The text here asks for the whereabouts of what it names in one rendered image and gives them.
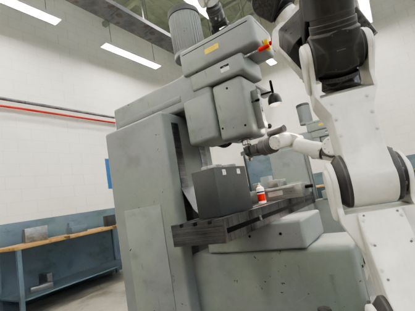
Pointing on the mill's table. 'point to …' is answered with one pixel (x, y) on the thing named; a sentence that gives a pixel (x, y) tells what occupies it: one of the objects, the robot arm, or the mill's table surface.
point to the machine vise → (299, 190)
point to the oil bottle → (260, 194)
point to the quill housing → (236, 110)
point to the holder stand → (221, 190)
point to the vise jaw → (276, 183)
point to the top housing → (227, 46)
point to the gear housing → (226, 72)
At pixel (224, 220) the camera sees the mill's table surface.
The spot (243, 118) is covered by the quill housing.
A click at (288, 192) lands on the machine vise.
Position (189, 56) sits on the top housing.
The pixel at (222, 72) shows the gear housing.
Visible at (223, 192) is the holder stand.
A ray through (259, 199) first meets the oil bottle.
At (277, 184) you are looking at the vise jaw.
